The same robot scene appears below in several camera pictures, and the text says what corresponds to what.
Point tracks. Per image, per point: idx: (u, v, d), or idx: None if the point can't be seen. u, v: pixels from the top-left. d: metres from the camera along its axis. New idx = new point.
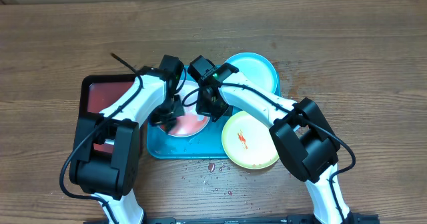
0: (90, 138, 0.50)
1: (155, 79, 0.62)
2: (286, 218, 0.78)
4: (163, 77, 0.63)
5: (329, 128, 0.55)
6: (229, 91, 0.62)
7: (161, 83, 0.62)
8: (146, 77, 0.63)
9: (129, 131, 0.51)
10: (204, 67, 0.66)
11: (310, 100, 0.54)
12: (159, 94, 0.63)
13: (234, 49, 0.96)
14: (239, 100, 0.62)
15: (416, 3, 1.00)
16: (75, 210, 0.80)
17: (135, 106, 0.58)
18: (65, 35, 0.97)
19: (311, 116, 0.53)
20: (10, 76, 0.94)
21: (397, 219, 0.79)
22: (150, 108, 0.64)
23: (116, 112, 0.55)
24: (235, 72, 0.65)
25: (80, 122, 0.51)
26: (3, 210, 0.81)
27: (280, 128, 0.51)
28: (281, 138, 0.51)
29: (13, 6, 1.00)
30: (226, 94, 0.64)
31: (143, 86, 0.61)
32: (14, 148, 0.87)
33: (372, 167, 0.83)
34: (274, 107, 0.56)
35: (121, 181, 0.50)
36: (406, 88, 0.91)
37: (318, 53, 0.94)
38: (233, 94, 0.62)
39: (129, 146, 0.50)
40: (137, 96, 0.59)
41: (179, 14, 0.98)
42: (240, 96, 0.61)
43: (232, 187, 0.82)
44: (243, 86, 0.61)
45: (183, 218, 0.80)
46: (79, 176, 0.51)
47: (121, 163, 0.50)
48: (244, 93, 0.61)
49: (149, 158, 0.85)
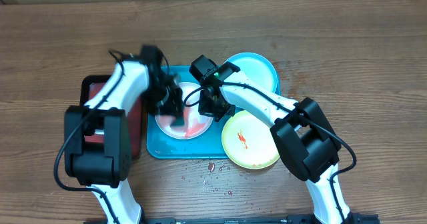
0: (79, 131, 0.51)
1: (137, 65, 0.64)
2: (286, 218, 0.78)
4: (144, 62, 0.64)
5: (330, 128, 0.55)
6: (230, 90, 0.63)
7: (145, 68, 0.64)
8: (127, 63, 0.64)
9: (117, 119, 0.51)
10: (206, 66, 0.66)
11: (311, 100, 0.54)
12: (143, 80, 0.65)
13: (234, 49, 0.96)
14: (240, 99, 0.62)
15: (416, 3, 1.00)
16: (75, 210, 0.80)
17: (119, 95, 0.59)
18: (64, 35, 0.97)
19: (312, 116, 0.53)
20: (10, 76, 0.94)
21: (397, 219, 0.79)
22: (135, 94, 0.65)
23: (101, 102, 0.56)
24: (236, 71, 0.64)
25: (67, 116, 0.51)
26: (3, 210, 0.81)
27: (281, 128, 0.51)
28: (281, 138, 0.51)
29: (14, 6, 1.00)
30: (227, 92, 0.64)
31: (123, 74, 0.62)
32: (14, 148, 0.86)
33: (372, 167, 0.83)
34: (275, 106, 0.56)
35: (116, 167, 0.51)
36: (406, 88, 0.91)
37: (318, 53, 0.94)
38: (234, 93, 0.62)
39: (119, 134, 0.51)
40: (120, 83, 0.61)
41: (179, 14, 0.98)
42: (241, 96, 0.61)
43: (232, 187, 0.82)
44: (245, 86, 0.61)
45: (183, 218, 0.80)
46: (74, 169, 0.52)
47: (113, 150, 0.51)
48: (245, 92, 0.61)
49: (149, 157, 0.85)
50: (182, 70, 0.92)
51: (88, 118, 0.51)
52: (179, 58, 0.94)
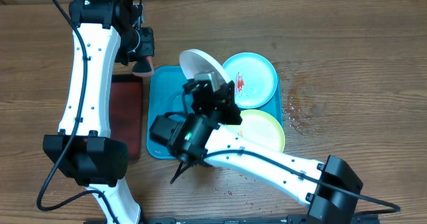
0: (63, 157, 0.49)
1: (99, 31, 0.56)
2: (286, 218, 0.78)
4: (107, 21, 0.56)
5: (357, 179, 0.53)
6: (221, 159, 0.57)
7: (109, 32, 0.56)
8: (85, 27, 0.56)
9: (99, 148, 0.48)
10: (167, 128, 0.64)
11: (335, 159, 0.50)
12: (113, 45, 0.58)
13: (234, 49, 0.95)
14: (238, 168, 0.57)
15: (416, 3, 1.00)
16: (75, 210, 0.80)
17: (94, 97, 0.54)
18: (64, 35, 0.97)
19: (341, 176, 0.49)
20: (10, 76, 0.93)
21: (397, 219, 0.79)
22: (113, 62, 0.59)
23: (77, 126, 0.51)
24: (215, 128, 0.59)
25: (46, 142, 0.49)
26: (3, 210, 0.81)
27: (319, 209, 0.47)
28: (325, 218, 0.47)
29: (14, 6, 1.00)
30: (215, 162, 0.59)
31: (88, 58, 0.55)
32: (14, 148, 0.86)
33: (372, 167, 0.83)
34: (298, 176, 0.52)
35: (113, 174, 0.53)
36: (406, 88, 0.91)
37: (318, 53, 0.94)
38: (228, 162, 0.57)
39: (107, 158, 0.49)
40: (89, 72, 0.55)
41: (179, 14, 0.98)
42: (237, 163, 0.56)
43: (232, 187, 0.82)
44: (241, 150, 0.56)
45: (183, 218, 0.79)
46: (73, 176, 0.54)
47: (106, 167, 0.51)
48: (245, 159, 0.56)
49: (149, 158, 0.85)
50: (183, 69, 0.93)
51: (68, 146, 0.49)
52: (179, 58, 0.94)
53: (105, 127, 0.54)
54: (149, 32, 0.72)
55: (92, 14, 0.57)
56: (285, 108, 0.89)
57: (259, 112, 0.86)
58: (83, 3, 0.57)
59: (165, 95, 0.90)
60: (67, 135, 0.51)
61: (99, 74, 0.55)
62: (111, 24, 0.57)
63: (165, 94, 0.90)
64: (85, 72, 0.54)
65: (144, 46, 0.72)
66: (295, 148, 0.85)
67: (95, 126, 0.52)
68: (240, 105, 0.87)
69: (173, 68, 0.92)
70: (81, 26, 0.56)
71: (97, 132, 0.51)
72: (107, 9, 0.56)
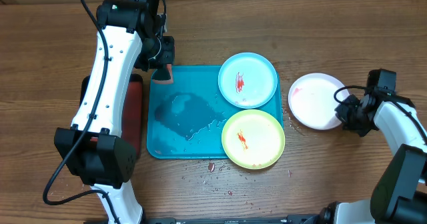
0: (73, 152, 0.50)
1: (122, 34, 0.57)
2: (286, 218, 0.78)
4: (134, 27, 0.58)
5: None
6: (391, 108, 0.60)
7: (132, 36, 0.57)
8: (110, 30, 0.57)
9: (109, 148, 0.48)
10: (387, 83, 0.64)
11: None
12: (134, 50, 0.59)
13: (234, 49, 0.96)
14: (390, 121, 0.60)
15: (415, 4, 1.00)
16: (75, 210, 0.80)
17: (109, 96, 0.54)
18: (64, 35, 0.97)
19: None
20: (10, 76, 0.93)
21: None
22: (132, 66, 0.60)
23: (89, 123, 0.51)
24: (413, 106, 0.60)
25: (57, 136, 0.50)
26: (3, 210, 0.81)
27: (413, 150, 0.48)
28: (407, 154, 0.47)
29: (14, 6, 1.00)
30: (384, 110, 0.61)
31: (109, 58, 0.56)
32: (14, 148, 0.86)
33: (372, 167, 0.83)
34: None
35: (118, 174, 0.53)
36: (407, 88, 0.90)
37: (317, 53, 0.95)
38: (393, 113, 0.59)
39: (116, 156, 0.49)
40: (107, 72, 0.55)
41: (179, 15, 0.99)
42: (397, 119, 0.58)
43: (232, 187, 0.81)
44: (409, 114, 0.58)
45: (183, 218, 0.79)
46: (79, 172, 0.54)
47: (114, 167, 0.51)
48: (406, 120, 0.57)
49: (149, 158, 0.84)
50: (182, 69, 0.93)
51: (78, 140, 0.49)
52: (179, 58, 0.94)
53: (117, 127, 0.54)
54: (170, 42, 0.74)
55: (118, 17, 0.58)
56: (285, 108, 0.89)
57: (259, 112, 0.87)
58: (110, 7, 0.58)
59: (165, 96, 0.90)
60: (80, 130, 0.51)
61: (117, 75, 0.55)
62: (135, 28, 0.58)
63: (165, 94, 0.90)
64: (104, 72, 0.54)
65: (165, 54, 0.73)
66: (295, 148, 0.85)
67: (107, 123, 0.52)
68: (240, 105, 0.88)
69: (173, 68, 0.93)
70: (106, 28, 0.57)
71: (109, 130, 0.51)
72: (133, 15, 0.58)
